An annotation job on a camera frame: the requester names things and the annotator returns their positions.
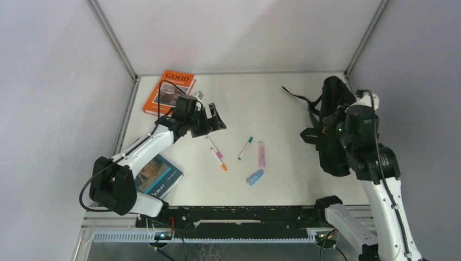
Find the aluminium cell frame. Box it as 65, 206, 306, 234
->
70, 0, 420, 261

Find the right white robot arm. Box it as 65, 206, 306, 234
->
314, 90, 423, 260

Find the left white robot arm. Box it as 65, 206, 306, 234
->
81, 103, 227, 227

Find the pink highlighter pen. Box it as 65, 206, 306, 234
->
258, 141, 265, 169

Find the black student backpack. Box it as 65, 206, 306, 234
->
282, 76, 356, 177

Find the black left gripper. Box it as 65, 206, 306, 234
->
186, 103, 226, 138

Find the orange Good Morning book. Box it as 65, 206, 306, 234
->
142, 70, 196, 116

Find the green capped white marker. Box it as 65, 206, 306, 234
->
238, 136, 253, 160

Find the teal humor book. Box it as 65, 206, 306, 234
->
134, 154, 183, 199

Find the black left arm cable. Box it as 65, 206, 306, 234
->
79, 79, 202, 261

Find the white slotted cable duct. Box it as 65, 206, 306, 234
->
92, 231, 316, 244

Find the black front mounting rail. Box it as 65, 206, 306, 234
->
135, 206, 327, 239

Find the orange capped white marker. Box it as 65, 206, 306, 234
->
210, 147, 228, 171

